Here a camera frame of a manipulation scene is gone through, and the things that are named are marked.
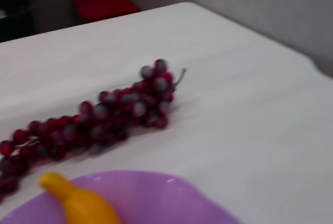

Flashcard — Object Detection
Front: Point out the purple wavy plastic plate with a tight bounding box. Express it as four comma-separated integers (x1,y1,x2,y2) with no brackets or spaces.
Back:
0,170,244,224

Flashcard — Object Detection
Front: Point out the dark furniture unit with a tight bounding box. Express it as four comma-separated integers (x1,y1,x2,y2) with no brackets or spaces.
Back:
0,0,36,43

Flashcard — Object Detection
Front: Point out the yellow banana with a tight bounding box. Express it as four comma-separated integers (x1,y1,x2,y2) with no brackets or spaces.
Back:
39,171,122,224

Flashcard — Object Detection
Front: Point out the dark red grape bunch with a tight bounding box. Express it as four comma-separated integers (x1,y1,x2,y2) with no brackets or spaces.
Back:
0,58,187,201

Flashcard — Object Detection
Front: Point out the red stool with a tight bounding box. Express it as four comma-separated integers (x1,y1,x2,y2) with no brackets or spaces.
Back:
68,0,140,24

